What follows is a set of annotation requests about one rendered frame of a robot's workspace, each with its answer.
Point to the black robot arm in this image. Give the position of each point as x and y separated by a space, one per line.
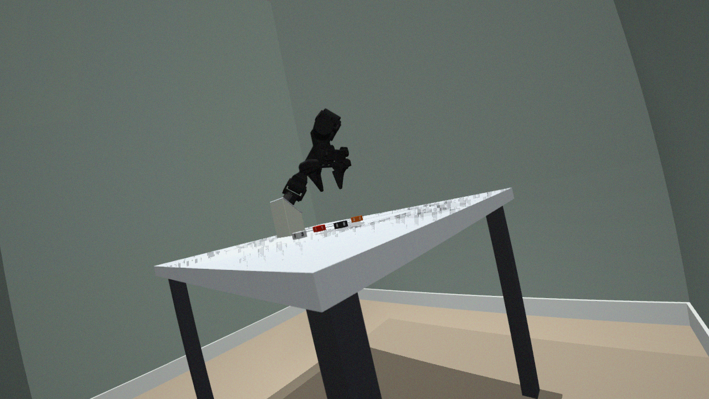
325 128

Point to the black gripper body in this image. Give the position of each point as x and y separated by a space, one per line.
310 164

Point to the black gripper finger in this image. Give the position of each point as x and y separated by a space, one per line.
315 176
338 175

